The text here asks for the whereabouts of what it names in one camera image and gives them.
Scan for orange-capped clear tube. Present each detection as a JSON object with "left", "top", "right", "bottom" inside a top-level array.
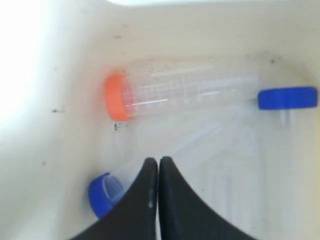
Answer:
[{"left": 104, "top": 61, "right": 261, "bottom": 122}]

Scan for blue-capped clear tube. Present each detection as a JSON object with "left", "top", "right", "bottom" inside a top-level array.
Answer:
[
  {"left": 257, "top": 86, "right": 319, "bottom": 128},
  {"left": 87, "top": 159, "right": 148, "bottom": 220}
]

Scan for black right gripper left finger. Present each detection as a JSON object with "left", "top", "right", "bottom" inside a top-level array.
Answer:
[{"left": 72, "top": 158, "right": 158, "bottom": 240}]

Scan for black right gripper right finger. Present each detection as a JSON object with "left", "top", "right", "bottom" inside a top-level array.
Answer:
[{"left": 158, "top": 156, "right": 247, "bottom": 240}]

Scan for cream plastic bin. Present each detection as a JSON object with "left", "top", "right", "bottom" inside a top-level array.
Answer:
[{"left": 0, "top": 0, "right": 320, "bottom": 240}]

